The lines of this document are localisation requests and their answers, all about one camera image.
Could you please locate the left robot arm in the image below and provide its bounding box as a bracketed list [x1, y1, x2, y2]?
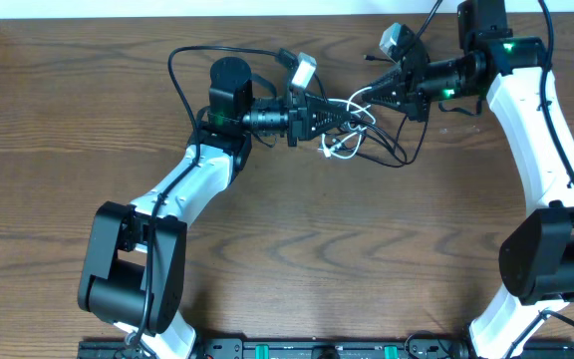
[78, 53, 351, 358]

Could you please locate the right camera black cable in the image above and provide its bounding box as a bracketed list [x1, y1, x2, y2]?
[406, 0, 574, 359]

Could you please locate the left camera black cable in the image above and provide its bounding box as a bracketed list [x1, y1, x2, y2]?
[125, 45, 298, 350]

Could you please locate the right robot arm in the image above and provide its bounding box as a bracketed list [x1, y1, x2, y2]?
[363, 0, 574, 358]

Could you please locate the camera black cable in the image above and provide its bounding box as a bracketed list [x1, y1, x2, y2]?
[406, 0, 574, 359]
[125, 45, 298, 350]

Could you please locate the white cable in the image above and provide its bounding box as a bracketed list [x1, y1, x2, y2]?
[319, 85, 378, 162]

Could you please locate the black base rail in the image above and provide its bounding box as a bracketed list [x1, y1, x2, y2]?
[75, 332, 574, 359]

